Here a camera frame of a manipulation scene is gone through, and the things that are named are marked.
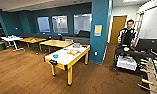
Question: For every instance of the grey tray container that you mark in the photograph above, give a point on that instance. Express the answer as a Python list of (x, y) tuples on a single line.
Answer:
[(76, 45)]

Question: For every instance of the red bowl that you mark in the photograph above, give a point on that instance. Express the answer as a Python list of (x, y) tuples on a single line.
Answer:
[(85, 45)]

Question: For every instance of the dark long sofa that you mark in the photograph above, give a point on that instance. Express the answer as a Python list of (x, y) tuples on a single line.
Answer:
[(80, 36)]

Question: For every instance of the white pillar outlet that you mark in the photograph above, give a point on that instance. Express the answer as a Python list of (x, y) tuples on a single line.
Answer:
[(96, 53)]

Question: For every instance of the interior window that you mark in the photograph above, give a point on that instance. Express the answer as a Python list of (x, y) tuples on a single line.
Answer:
[(43, 24), (60, 24), (82, 23)]

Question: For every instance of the wooden door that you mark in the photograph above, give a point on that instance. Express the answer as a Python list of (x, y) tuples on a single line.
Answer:
[(117, 30)]

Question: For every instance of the yellow object on cart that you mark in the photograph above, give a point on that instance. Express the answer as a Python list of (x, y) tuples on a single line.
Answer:
[(126, 49)]

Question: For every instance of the black wheeled cart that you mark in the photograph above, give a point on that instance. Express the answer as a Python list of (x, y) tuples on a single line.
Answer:
[(127, 53)]

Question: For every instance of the person in black jacket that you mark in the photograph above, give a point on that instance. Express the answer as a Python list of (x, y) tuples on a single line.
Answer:
[(127, 35)]

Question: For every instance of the white box on cart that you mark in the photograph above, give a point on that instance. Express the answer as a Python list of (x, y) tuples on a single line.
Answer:
[(126, 63)]

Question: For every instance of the white folding table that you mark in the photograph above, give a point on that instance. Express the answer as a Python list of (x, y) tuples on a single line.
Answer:
[(12, 39)]

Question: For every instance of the yellow wall notice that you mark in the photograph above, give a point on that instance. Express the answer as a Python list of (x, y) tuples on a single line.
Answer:
[(98, 30)]

